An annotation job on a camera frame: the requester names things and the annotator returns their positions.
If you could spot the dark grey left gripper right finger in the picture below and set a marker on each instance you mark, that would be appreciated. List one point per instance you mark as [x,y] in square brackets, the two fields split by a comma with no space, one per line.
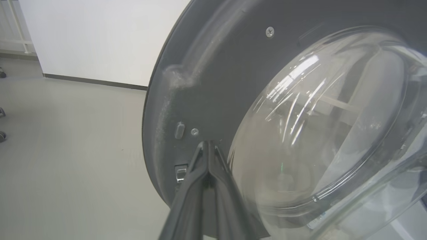
[230,206]

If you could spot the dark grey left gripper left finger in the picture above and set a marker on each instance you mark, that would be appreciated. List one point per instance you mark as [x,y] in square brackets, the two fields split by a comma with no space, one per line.
[186,206]

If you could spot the grey washing machine door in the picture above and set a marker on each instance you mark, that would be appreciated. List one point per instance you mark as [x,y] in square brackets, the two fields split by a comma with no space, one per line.
[217,83]

